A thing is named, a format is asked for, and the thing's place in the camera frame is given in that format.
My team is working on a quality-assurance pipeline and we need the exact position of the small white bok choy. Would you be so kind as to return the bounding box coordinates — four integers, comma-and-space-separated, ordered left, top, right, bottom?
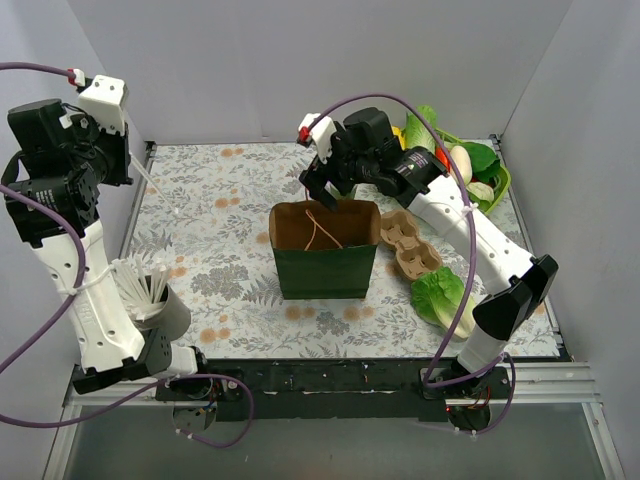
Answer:
467, 182, 495, 204

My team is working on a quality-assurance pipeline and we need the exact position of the purple cable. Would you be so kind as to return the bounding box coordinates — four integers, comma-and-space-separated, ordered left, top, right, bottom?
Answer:
299, 92, 516, 435
0, 61, 255, 449

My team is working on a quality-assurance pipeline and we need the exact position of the yellow cabbage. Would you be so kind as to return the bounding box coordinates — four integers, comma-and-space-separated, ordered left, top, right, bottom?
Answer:
392, 126, 405, 149

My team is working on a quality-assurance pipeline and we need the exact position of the green lettuce on mat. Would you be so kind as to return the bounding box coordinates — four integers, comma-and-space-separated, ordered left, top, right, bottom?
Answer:
411, 266, 465, 330

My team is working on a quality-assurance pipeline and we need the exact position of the single white straw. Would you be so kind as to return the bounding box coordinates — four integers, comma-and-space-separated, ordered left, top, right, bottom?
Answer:
129, 153, 180, 215

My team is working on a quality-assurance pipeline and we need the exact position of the red orange pepper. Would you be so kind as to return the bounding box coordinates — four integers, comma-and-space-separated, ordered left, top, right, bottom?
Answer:
435, 147, 449, 168

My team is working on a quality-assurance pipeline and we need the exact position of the green plastic vegetable basket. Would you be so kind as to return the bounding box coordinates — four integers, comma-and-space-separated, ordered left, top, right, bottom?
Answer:
437, 129, 511, 214

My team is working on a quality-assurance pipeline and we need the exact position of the floral patterned table mat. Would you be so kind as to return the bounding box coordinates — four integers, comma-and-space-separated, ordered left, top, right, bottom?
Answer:
124, 143, 444, 358

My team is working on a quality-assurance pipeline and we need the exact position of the tall green napa cabbage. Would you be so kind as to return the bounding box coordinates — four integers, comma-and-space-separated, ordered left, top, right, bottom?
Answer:
404, 105, 437, 154

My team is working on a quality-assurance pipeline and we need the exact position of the green brown paper bag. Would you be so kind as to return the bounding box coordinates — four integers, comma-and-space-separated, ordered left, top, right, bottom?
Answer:
269, 199, 381, 300

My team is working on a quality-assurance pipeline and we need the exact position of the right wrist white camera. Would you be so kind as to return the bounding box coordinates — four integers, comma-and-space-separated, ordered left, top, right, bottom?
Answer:
297, 113, 336, 164

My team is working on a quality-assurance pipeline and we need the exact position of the white radish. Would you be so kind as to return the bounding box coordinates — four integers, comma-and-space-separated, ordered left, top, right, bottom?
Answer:
450, 145, 473, 185

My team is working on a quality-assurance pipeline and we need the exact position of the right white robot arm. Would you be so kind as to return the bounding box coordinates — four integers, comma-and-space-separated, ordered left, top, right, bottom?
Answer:
297, 107, 559, 398

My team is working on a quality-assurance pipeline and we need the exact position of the dark green leafy vegetable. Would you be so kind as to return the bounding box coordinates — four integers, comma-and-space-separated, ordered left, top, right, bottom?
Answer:
461, 142, 500, 183

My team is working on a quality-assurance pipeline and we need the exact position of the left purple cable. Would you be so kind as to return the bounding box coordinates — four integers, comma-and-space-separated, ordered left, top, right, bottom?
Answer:
0, 61, 255, 449

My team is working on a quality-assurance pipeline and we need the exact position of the aluminium frame rail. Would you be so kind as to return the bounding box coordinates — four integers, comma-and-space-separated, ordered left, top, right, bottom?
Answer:
63, 362, 602, 407

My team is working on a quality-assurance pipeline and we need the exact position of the wrist white camera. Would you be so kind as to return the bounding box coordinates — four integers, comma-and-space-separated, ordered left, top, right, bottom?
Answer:
297, 113, 336, 164
68, 69, 128, 136

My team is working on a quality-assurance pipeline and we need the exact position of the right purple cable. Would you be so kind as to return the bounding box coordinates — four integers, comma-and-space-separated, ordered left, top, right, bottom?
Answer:
299, 92, 516, 435

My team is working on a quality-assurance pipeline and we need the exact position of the grey straw holder cup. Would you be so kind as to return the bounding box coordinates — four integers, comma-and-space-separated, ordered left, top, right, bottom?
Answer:
133, 284, 191, 341

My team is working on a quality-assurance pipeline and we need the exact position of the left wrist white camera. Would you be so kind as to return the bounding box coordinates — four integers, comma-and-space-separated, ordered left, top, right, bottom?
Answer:
68, 69, 128, 136

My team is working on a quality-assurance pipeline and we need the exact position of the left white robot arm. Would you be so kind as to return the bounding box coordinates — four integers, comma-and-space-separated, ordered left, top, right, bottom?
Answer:
1, 99, 213, 400

